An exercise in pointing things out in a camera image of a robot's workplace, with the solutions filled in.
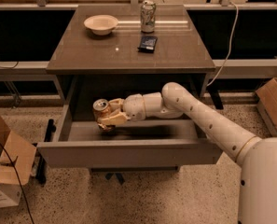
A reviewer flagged black floor stand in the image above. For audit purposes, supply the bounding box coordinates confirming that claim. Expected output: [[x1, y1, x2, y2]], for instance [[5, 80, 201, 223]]
[[33, 119, 56, 186]]

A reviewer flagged open grey top drawer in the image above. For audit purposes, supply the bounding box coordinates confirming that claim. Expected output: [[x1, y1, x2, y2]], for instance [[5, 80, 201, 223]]
[[46, 76, 222, 171]]

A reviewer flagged white cable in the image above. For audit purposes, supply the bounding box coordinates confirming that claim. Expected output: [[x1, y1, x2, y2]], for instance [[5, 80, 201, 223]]
[[206, 2, 240, 88]]

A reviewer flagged white bowl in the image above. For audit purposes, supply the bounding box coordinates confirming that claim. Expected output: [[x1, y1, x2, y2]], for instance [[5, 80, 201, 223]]
[[84, 15, 118, 35]]

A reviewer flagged dark blue snack packet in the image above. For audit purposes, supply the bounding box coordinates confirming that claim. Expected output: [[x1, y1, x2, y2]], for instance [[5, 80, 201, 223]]
[[138, 35, 158, 53]]

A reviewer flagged cardboard box right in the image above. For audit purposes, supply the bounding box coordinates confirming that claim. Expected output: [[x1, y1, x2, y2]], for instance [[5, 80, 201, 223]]
[[256, 77, 277, 136]]

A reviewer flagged black cable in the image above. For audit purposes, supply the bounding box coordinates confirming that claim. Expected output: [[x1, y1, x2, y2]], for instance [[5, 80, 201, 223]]
[[0, 131, 35, 224]]

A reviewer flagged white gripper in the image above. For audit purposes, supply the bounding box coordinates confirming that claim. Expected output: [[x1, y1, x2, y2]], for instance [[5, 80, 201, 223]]
[[98, 92, 183, 126]]

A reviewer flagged orange soda can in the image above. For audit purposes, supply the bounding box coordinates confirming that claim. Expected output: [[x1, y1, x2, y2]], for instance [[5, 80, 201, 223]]
[[92, 99, 114, 132]]

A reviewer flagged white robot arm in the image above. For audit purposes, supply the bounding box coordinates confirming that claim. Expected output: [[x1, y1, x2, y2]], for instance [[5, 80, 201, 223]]
[[93, 82, 277, 224]]

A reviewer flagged green and white can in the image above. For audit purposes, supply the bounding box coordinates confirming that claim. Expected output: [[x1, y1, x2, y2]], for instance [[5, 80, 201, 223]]
[[140, 0, 156, 33]]

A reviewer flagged open cardboard box left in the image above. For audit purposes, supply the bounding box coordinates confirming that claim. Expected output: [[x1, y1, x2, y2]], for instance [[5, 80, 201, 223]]
[[0, 116, 36, 208]]

